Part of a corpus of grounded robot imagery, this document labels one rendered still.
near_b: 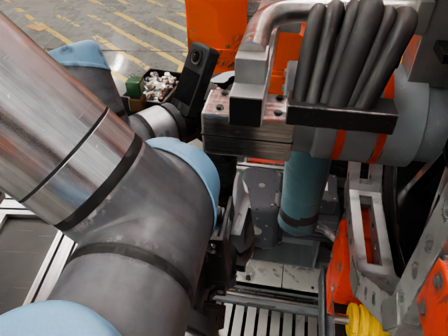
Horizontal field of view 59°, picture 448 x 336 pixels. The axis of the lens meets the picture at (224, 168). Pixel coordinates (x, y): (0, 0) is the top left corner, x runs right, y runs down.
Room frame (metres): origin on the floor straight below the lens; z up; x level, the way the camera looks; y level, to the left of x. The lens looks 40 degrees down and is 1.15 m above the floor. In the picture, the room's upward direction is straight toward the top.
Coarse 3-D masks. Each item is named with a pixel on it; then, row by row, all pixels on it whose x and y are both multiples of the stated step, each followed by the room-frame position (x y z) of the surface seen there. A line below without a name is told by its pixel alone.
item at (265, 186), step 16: (256, 176) 0.85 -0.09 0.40; (272, 176) 0.85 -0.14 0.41; (336, 176) 0.83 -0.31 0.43; (256, 192) 0.79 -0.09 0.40; (272, 192) 0.78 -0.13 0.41; (336, 192) 0.76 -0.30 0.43; (256, 208) 0.73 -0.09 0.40; (272, 208) 0.73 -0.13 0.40; (320, 208) 0.74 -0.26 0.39; (336, 208) 0.75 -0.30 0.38; (256, 224) 0.73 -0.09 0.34; (272, 224) 0.72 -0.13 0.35; (336, 224) 0.72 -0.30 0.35; (256, 240) 0.73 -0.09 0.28; (272, 240) 0.72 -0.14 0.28; (288, 240) 0.87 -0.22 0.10; (304, 240) 0.86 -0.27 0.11; (320, 240) 0.72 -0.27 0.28; (256, 256) 0.81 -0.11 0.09; (272, 256) 0.81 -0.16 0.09; (288, 256) 0.81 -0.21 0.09; (304, 256) 0.81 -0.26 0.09
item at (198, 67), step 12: (192, 48) 0.59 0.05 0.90; (204, 48) 0.58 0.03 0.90; (192, 60) 0.58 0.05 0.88; (204, 60) 0.57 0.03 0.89; (216, 60) 0.58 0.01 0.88; (192, 72) 0.57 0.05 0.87; (204, 72) 0.56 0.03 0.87; (180, 84) 0.58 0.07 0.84; (192, 84) 0.56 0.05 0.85; (204, 84) 0.56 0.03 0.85; (180, 96) 0.56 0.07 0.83; (192, 96) 0.55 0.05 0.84; (204, 96) 0.56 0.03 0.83; (180, 108) 0.55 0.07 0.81; (192, 108) 0.54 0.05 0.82
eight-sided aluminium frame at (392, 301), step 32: (352, 192) 0.56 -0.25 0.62; (352, 224) 0.48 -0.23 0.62; (384, 224) 0.48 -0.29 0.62; (352, 256) 0.42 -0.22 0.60; (384, 256) 0.41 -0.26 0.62; (416, 256) 0.24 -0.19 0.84; (352, 288) 0.36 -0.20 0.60; (384, 288) 0.28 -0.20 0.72; (416, 288) 0.21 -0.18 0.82; (384, 320) 0.23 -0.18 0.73; (416, 320) 0.21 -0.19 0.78
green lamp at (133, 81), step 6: (132, 78) 0.95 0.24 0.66; (138, 78) 0.95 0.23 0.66; (126, 84) 0.93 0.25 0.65; (132, 84) 0.93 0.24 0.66; (138, 84) 0.93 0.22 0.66; (144, 84) 0.96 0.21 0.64; (126, 90) 0.93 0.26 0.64; (132, 90) 0.93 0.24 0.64; (138, 90) 0.93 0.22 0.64; (144, 90) 0.95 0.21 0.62
